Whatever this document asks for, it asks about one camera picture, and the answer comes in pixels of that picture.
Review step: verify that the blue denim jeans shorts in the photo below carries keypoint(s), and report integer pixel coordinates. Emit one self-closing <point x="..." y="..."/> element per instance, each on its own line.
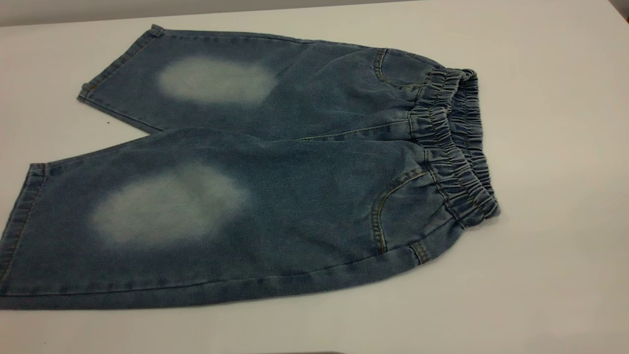
<point x="295" y="196"/>

